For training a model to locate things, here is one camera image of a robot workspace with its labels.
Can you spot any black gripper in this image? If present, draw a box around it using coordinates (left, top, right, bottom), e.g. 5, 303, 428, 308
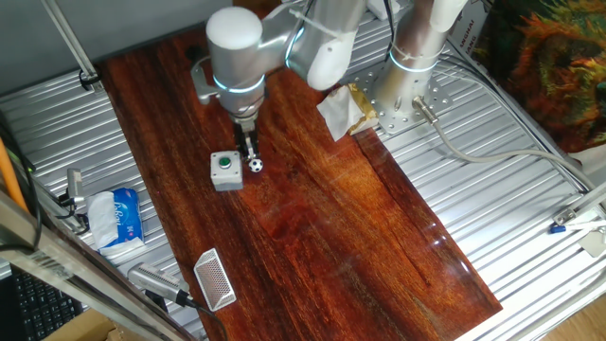
232, 113, 260, 162

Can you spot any white mesh mini goal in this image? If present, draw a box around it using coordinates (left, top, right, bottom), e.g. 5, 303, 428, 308
192, 247, 238, 313

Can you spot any white box with green button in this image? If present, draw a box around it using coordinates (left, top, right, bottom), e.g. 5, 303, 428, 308
209, 151, 244, 192

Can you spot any gold tissue pack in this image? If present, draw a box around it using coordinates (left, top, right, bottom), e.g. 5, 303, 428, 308
315, 83, 380, 142

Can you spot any red-brown wooden board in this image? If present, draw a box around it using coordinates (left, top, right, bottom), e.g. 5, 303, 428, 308
97, 18, 504, 341

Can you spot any blue tissue pack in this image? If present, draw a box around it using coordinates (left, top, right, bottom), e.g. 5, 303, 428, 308
86, 187, 146, 252

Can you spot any thin aluminium rod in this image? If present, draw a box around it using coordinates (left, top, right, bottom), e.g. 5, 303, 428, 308
41, 0, 104, 92

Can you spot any orange tube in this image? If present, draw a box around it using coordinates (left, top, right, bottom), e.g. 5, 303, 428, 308
0, 136, 28, 212

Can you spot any brown cardboard box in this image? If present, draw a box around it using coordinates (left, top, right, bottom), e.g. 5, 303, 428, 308
42, 307, 129, 341

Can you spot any white printed sign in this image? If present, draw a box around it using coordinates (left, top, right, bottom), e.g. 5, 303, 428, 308
447, 7, 491, 56

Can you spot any black keyboard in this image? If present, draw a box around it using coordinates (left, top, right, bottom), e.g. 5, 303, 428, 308
9, 267, 86, 341

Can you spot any colourful painted poster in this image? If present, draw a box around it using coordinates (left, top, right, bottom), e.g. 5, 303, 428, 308
472, 0, 606, 153

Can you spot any blue tipped white pen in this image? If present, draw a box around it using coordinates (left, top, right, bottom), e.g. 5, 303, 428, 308
548, 220, 606, 236

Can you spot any white card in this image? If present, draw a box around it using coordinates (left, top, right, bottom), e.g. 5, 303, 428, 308
578, 229, 606, 260

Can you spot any black camera cable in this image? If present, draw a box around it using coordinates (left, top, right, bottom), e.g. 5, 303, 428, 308
182, 296, 229, 341

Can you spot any grey camera with black cables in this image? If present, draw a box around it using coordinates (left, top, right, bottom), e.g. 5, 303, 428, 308
56, 167, 91, 233

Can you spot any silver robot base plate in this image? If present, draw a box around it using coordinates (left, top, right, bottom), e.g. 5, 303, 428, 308
348, 61, 454, 136

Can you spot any aluminium frame bar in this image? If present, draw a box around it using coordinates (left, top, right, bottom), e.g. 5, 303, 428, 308
0, 188, 198, 341

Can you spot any black hanging cable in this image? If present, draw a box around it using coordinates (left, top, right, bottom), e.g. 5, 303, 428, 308
0, 111, 45, 255

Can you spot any thick grey base cable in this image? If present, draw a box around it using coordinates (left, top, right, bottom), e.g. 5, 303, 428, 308
411, 96, 606, 190

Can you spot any small metal angle bracket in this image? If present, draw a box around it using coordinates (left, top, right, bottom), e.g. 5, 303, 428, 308
551, 182, 606, 226

